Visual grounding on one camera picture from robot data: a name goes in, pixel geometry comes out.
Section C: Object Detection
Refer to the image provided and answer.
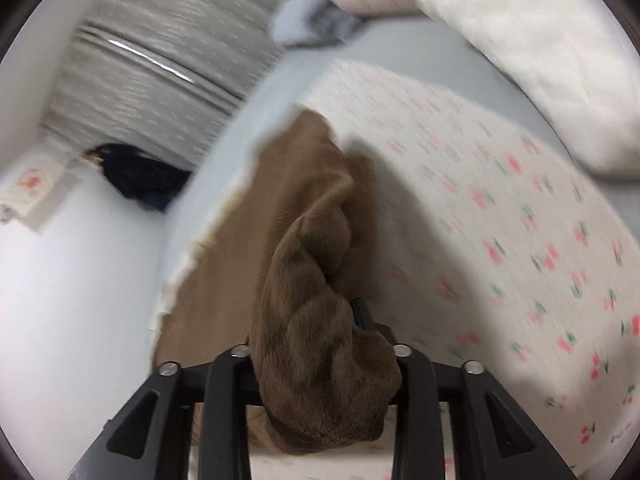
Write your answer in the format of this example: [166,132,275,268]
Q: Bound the brown coat with fur collar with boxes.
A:
[153,110,401,455]

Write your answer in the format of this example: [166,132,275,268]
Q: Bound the cherry print blanket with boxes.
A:
[186,57,640,480]

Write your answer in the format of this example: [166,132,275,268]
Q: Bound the dark hanging garment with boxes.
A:
[82,143,191,212]

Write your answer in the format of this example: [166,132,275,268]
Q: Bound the grey dotted curtain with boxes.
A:
[40,0,283,169]

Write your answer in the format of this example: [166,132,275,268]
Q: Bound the light blue bed sheet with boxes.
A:
[154,19,597,331]

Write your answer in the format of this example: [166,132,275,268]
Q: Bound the white quilted jacket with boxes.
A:
[416,0,639,179]

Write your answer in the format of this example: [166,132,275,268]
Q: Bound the folded blue blanket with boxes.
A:
[269,0,364,49]

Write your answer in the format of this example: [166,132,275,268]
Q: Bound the wall hanging cloth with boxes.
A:
[1,156,66,223]

